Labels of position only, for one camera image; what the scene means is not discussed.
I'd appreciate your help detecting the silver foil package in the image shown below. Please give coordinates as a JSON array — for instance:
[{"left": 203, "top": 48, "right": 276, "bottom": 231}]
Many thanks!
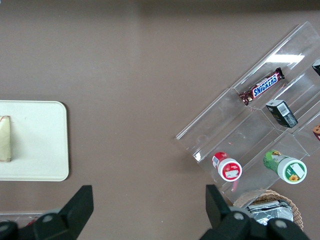
[{"left": 245, "top": 199, "right": 295, "bottom": 226}]

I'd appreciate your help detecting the clear acrylic bottle rack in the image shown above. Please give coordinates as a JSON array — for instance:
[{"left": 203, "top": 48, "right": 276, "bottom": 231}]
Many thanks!
[{"left": 0, "top": 211, "right": 45, "bottom": 227}]

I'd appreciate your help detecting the green snack cup white lid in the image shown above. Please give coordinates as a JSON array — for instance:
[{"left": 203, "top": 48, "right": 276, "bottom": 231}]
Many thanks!
[{"left": 262, "top": 149, "right": 308, "bottom": 185}]

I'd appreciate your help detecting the small black box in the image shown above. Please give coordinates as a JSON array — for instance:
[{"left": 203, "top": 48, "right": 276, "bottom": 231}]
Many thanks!
[{"left": 311, "top": 59, "right": 320, "bottom": 78}]

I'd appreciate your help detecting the cream rectangular plastic tray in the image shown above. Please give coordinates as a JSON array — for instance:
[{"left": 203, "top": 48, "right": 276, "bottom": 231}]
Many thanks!
[{"left": 0, "top": 100, "right": 70, "bottom": 182}]

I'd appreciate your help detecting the light tan wicker basket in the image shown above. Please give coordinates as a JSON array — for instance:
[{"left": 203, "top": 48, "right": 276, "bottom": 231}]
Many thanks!
[{"left": 233, "top": 189, "right": 305, "bottom": 232}]

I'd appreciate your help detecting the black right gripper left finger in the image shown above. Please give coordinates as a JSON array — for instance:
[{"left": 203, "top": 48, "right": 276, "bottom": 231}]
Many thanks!
[{"left": 0, "top": 184, "right": 94, "bottom": 240}]

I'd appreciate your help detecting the black box with barcode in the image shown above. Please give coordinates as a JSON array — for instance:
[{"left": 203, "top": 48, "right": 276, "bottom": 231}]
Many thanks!
[{"left": 265, "top": 99, "right": 299, "bottom": 129}]

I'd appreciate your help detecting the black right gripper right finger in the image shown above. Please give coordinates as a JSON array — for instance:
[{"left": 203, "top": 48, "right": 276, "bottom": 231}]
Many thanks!
[{"left": 199, "top": 184, "right": 310, "bottom": 240}]

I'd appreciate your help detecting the red snack cup white lid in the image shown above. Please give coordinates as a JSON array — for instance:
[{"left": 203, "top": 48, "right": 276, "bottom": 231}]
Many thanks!
[{"left": 211, "top": 151, "right": 243, "bottom": 182}]

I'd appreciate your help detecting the Snickers chocolate bar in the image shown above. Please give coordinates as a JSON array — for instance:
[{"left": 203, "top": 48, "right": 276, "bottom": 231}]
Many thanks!
[{"left": 238, "top": 67, "right": 286, "bottom": 107}]

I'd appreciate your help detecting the clear acrylic stepped stand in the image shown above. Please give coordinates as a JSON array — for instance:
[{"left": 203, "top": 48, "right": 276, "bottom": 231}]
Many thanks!
[
  {"left": 175, "top": 86, "right": 312, "bottom": 204},
  {"left": 228, "top": 21, "right": 320, "bottom": 161}
]

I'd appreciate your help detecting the triangular sandwich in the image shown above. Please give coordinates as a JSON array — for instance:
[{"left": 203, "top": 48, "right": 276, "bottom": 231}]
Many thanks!
[{"left": 0, "top": 115, "right": 13, "bottom": 164}]

